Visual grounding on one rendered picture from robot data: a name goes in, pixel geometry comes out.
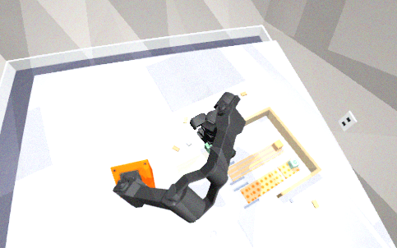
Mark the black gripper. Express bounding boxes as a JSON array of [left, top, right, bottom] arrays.
[[190, 113, 236, 158]]

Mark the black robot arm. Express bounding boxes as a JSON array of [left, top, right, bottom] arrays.
[[113, 91, 246, 223]]

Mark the orange and yellow polka-dot strip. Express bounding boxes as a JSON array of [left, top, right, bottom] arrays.
[[240, 173, 276, 204]]

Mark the light green labelled cube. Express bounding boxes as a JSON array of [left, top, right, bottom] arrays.
[[204, 143, 212, 154]]

